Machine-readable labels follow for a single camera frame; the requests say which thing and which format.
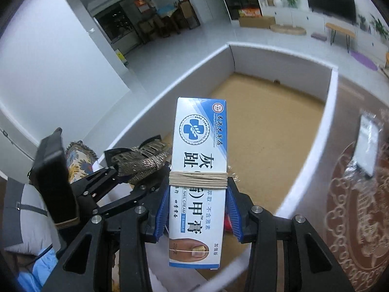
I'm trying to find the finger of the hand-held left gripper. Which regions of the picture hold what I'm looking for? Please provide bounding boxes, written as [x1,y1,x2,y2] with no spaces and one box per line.
[73,149,130,204]
[91,172,171,220]

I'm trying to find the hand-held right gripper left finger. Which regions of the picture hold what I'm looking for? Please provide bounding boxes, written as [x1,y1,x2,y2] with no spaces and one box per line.
[41,176,171,292]

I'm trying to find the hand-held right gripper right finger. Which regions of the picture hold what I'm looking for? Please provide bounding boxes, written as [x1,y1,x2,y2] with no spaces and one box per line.
[225,177,355,292]

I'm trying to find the rhinestone hair clip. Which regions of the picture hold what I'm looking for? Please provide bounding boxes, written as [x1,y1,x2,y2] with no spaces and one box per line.
[105,135,174,186]

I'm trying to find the white and blue ointment box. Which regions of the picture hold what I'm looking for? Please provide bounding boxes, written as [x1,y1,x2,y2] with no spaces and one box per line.
[168,97,229,271]

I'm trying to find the white storage box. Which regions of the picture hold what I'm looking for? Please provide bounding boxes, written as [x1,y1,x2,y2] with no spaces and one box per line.
[97,41,339,292]

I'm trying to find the floral patterned chair cushion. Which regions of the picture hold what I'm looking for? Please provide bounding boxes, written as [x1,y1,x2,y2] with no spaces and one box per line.
[65,140,98,187]

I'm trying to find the grey cloth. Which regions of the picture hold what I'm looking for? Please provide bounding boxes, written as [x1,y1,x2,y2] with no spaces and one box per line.
[3,176,66,256]

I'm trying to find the blue cloth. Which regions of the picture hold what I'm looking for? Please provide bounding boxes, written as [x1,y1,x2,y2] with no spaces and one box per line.
[18,246,61,292]

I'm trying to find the clear plastic bag with packet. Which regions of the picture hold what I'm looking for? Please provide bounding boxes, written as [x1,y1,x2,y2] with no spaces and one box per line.
[346,108,389,183]

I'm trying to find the dark glass-door cabinet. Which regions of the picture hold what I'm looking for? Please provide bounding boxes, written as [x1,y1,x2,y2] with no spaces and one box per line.
[88,0,143,51]

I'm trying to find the table with blue cloth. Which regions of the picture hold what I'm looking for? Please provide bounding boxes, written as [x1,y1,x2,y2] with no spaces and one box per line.
[156,4,180,18]

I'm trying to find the round beige floor mat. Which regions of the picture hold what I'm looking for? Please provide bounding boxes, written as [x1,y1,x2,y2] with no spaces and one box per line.
[270,24,306,37]

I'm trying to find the brown cardboard box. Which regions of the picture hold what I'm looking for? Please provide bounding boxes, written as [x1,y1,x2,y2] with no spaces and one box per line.
[239,9,276,30]

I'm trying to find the purple floor mat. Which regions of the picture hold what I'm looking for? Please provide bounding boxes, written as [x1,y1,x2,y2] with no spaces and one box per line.
[351,51,379,72]

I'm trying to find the white television cabinet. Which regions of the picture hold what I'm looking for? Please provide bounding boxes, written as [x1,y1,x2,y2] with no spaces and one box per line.
[261,6,389,65]

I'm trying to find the wooden bench with black legs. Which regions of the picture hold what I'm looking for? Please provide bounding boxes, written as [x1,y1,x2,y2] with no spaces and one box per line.
[325,22,356,53]

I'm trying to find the black television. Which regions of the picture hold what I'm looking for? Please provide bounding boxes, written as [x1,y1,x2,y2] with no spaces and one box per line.
[304,0,356,25]

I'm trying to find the large potted plant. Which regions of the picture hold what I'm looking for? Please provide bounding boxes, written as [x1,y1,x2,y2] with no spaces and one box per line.
[369,14,389,41]

